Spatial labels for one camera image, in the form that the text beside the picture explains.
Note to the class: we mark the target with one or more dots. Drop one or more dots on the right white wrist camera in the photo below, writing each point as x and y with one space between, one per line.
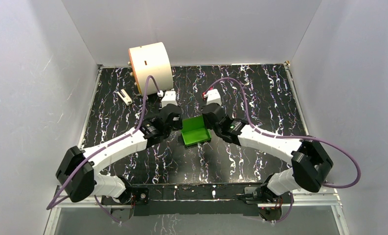
212 96

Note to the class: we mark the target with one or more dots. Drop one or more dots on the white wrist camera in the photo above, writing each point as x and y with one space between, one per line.
212 96
167 97

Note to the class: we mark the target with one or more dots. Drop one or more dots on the small white black block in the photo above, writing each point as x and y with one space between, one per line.
124 97

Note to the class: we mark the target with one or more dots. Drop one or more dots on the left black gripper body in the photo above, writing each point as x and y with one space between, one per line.
174 117

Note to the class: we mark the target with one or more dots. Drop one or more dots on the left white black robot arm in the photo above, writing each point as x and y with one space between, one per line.
79 172

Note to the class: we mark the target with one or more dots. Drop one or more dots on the green paper box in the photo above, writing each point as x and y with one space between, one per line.
194 131

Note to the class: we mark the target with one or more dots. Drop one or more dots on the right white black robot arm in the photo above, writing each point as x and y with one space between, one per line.
310 164

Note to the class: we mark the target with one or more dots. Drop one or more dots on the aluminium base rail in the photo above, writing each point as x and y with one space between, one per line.
211 199

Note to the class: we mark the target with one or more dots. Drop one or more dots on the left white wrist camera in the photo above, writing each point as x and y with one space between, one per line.
167 97

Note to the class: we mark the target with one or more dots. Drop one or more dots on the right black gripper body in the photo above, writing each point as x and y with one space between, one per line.
217 130

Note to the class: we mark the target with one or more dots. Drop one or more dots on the white cylindrical drum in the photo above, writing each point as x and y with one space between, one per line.
151 68

